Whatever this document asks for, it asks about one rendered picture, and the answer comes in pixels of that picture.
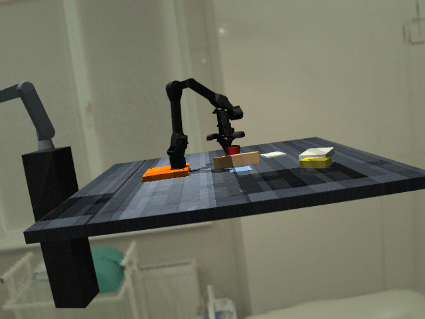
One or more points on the yellow rectangular block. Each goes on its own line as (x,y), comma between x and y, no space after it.
(315,162)

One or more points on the tan wooden plank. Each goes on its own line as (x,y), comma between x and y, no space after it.
(236,160)

